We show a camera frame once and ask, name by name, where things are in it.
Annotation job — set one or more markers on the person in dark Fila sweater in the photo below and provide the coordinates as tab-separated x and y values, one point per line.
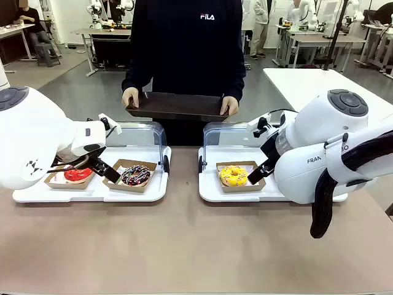
184	46

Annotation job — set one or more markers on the person's right hand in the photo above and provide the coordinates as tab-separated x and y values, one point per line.
130	96

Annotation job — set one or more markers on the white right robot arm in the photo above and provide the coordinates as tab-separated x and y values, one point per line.
307	172

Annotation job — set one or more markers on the black stand pole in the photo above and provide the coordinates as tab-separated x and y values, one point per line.
335	33

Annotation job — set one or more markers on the chocolate donut with coloured sprinkles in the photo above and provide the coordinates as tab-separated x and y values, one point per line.
145	175

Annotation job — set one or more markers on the background workbench with grey legs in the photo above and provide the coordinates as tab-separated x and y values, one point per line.
92	32

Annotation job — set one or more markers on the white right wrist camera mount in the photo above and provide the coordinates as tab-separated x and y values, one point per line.
259	121

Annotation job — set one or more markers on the clear display case lid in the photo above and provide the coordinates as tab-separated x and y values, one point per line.
227	135
138	135

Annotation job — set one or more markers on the person's left forearm dark sleeve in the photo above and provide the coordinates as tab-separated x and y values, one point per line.
235	80

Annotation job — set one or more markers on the grey background lab tables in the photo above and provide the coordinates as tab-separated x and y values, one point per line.
319	41

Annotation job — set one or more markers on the red glazed donut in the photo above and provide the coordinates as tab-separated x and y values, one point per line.
76	177

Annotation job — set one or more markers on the person's left hand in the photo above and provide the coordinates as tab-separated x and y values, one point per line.
231	106

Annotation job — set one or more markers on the cardboard box of yellow donut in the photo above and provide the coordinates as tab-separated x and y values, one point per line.
242	189

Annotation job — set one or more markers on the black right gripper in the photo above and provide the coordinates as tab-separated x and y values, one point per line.
270	150

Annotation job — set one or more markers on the grey step stool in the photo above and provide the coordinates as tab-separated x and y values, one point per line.
47	55

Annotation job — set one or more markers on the seated person in black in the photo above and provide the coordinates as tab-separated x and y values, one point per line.
33	18

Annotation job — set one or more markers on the person's right forearm dark sleeve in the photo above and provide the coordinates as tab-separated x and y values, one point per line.
135	77

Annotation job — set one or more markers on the dark brown serving tray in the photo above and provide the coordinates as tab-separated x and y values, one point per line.
178	106

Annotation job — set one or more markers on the standing person in beige trousers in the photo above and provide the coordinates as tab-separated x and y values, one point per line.
261	30

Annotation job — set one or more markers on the small white background robot arm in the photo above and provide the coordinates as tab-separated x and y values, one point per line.
95	15

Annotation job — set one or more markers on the cardboard box of sprinkle donut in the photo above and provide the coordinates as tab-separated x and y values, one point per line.
135	190

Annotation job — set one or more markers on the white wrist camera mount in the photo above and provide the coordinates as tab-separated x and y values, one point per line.
110	124
259	121

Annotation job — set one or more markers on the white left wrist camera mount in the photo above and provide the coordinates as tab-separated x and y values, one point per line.
110	124

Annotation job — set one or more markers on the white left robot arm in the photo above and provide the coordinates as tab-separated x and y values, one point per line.
30	138

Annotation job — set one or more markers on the white cylindrical column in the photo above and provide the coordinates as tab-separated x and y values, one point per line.
3	73

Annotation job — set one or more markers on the white display case base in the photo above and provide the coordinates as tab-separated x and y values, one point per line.
212	190
92	194

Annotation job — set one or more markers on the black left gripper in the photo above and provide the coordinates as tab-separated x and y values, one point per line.
95	163

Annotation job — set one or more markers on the yellow glazed sprinkle donut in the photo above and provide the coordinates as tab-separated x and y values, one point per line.
228	179

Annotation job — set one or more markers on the cardboard box of red donut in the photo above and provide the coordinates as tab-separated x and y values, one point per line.
66	186

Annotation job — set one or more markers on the white background desk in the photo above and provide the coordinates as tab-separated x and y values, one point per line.
12	29

